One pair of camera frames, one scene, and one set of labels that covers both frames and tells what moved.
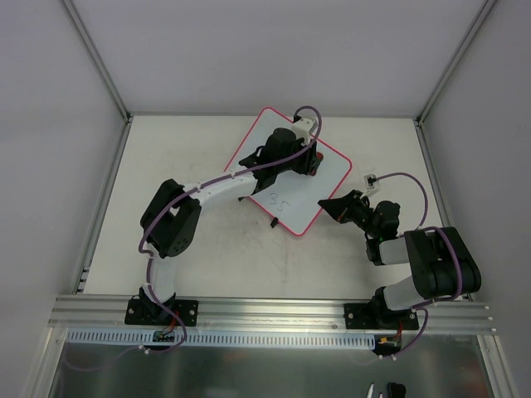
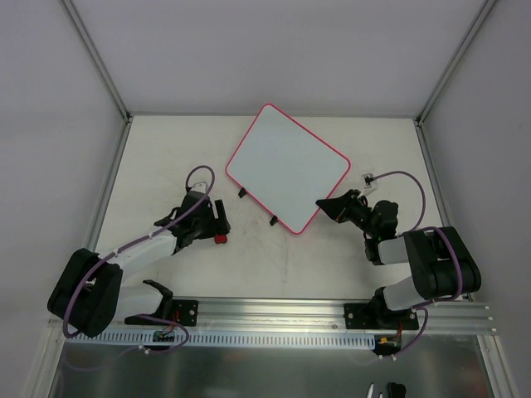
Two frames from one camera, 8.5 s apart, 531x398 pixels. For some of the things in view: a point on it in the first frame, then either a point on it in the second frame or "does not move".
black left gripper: (307, 160) → (220, 215)
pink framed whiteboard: (289, 197) does not move
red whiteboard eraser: (319, 157) → (221, 239)
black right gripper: (350, 209) does not move
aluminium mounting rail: (80, 311) does not move
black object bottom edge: (396, 390) does not move
